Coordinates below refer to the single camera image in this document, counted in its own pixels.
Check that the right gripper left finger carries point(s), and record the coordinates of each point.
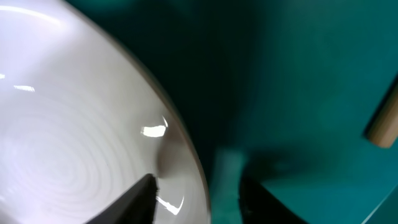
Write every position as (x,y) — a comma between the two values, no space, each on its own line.
(136,206)

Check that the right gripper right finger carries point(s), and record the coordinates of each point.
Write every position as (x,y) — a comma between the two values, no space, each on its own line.
(258,206)

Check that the pink round plate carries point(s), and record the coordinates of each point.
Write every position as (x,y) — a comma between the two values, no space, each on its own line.
(82,121)

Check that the wooden chopstick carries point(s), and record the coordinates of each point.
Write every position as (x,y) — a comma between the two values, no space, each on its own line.
(382,129)

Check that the teal serving tray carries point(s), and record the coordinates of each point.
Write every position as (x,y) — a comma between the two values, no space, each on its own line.
(282,91)

